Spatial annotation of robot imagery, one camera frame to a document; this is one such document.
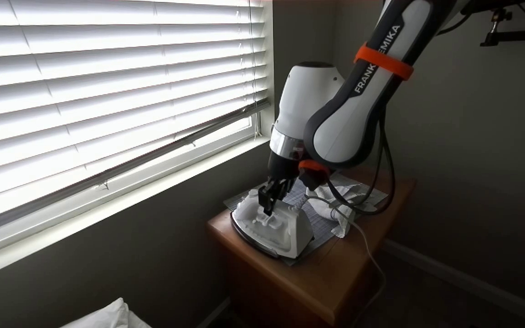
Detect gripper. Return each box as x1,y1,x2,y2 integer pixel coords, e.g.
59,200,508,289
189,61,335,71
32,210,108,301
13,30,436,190
258,153,307,217

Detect white pressing iron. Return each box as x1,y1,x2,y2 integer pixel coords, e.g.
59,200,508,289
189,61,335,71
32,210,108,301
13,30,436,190
230,189,315,261

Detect blind cord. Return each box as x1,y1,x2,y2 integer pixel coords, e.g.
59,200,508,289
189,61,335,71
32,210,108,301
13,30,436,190
246,0,264,139

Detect camera on mount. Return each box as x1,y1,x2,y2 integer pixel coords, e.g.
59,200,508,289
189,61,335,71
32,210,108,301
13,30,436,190
461,0,525,47

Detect white iron cable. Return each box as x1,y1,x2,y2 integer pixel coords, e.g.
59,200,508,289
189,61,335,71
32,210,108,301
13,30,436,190
293,195,387,319

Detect white crumpled cloth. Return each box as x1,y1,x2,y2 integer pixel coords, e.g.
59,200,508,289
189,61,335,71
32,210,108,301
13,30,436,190
307,184,369,239

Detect grey checked mat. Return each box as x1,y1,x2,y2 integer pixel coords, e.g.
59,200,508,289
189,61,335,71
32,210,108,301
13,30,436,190
224,172,389,266

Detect white window blinds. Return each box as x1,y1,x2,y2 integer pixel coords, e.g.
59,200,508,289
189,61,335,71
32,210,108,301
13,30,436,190
0,0,273,240

